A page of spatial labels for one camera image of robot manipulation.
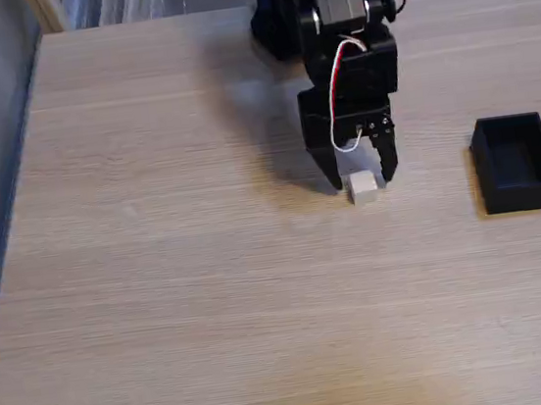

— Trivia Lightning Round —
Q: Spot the white block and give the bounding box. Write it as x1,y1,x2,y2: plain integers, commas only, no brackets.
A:
345,167,382,206

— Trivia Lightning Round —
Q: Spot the black open box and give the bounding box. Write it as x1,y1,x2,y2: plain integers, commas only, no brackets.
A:
466,110,541,218

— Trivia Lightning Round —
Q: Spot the light wooden beam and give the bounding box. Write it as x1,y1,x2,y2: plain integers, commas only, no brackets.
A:
25,0,69,37

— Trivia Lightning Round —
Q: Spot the white and red gripper wire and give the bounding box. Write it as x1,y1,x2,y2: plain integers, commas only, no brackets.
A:
318,35,379,156

